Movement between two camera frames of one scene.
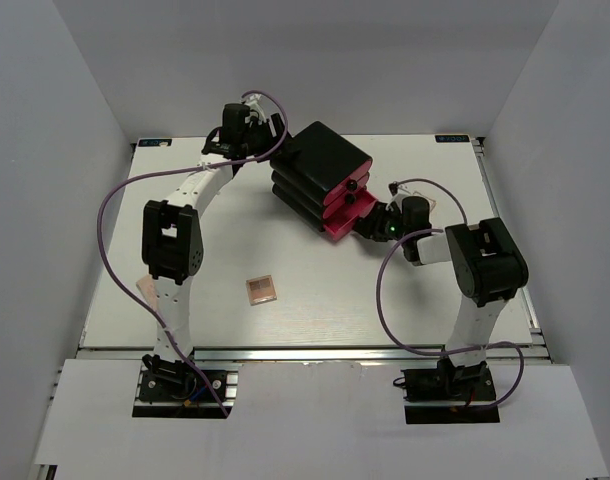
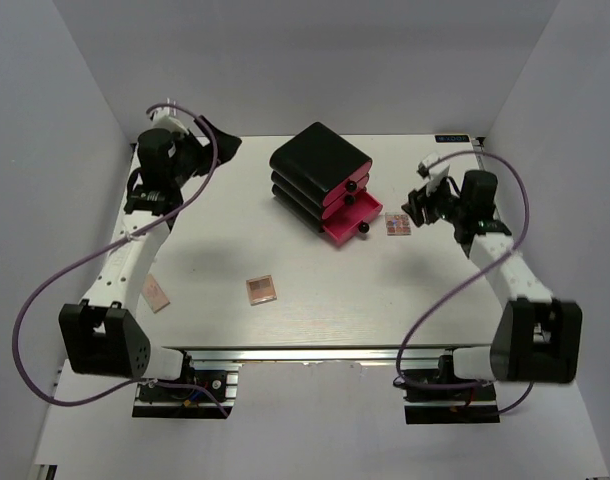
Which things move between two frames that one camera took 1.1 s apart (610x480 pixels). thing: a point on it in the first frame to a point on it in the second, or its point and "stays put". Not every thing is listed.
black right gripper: x=371 y=225 to x=418 y=200
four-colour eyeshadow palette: x=261 y=290 stays put
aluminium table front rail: x=306 y=355 stays put
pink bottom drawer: x=340 y=225 stays put
